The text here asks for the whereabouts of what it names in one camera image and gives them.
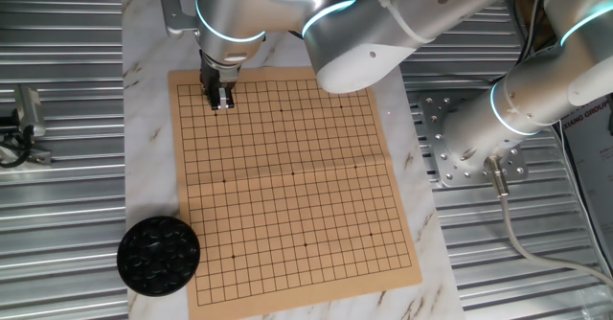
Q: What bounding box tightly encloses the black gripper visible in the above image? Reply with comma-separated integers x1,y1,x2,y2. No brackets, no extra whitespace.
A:
198,54,240,111

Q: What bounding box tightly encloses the wooden go board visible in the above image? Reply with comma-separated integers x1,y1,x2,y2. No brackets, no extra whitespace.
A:
167,64,424,320

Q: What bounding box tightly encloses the white marble pattern mat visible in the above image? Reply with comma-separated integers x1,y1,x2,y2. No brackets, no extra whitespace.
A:
121,0,465,320

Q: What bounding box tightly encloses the black bowl of Go stones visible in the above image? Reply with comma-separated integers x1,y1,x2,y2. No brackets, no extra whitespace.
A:
116,216,201,297

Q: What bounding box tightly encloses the white zip tie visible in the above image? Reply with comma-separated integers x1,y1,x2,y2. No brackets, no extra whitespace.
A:
376,0,436,45

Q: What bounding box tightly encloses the printed poster sheet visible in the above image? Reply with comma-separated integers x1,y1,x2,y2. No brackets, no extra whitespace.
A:
558,94,613,263

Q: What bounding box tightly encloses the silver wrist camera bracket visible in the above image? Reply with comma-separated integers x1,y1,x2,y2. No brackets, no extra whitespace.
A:
157,0,200,41

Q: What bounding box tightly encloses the metal camera stand bracket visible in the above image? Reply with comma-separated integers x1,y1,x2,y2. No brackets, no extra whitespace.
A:
0,135,53,168

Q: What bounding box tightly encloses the grey cable with metal connector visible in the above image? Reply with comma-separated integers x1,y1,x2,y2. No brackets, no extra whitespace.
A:
484,155,613,288

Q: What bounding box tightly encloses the black cable bundle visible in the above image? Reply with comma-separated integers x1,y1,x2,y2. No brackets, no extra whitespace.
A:
505,0,552,80

